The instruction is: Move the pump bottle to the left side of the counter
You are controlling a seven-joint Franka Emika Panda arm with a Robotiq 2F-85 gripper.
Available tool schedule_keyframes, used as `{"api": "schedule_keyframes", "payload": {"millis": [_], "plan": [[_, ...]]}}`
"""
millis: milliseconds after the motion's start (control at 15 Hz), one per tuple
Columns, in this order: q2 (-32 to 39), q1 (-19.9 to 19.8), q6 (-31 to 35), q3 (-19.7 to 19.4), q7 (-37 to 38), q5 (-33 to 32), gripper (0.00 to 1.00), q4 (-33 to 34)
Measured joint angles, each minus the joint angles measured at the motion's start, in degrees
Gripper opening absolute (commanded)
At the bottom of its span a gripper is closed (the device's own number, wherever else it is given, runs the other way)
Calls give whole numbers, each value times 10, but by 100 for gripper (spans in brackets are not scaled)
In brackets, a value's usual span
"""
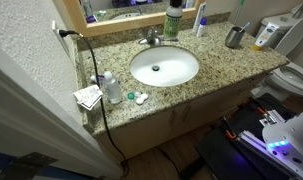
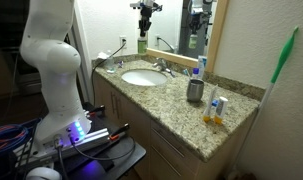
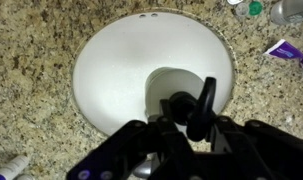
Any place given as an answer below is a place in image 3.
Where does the small white bottle blue cap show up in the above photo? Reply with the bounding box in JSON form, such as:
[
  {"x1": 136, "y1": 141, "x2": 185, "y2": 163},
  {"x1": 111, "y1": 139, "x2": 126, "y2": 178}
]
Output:
[{"x1": 0, "y1": 154, "x2": 30, "y2": 180}]

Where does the tall white blue tube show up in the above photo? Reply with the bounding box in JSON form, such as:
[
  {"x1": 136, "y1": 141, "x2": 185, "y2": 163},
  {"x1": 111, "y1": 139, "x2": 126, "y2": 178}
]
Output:
[{"x1": 14, "y1": 173, "x2": 36, "y2": 180}]

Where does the purple toothpaste tube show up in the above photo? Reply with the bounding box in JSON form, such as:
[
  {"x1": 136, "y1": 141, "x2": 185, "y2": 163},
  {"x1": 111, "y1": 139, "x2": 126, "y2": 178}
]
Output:
[{"x1": 263, "y1": 38, "x2": 303, "y2": 76}]

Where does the clear round cap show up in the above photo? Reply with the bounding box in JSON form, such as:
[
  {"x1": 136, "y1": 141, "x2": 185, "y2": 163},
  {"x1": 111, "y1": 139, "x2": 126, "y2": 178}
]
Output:
[{"x1": 235, "y1": 2, "x2": 250, "y2": 17}]

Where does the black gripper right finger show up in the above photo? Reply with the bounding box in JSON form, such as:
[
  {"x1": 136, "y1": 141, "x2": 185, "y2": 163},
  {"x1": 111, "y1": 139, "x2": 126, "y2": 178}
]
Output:
[{"x1": 210, "y1": 114, "x2": 303, "y2": 180}]

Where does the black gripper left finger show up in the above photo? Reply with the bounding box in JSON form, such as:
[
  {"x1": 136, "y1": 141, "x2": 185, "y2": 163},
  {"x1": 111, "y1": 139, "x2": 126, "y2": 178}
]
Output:
[{"x1": 65, "y1": 116, "x2": 199, "y2": 180}]

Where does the chrome faucet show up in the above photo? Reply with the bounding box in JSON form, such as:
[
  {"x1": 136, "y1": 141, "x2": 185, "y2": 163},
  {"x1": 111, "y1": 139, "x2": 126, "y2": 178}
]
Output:
[{"x1": 132, "y1": 159, "x2": 155, "y2": 180}]

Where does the white oval sink basin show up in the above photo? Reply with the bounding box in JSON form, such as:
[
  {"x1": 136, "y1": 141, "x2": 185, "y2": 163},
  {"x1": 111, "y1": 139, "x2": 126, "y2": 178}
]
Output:
[{"x1": 71, "y1": 11, "x2": 235, "y2": 137}]

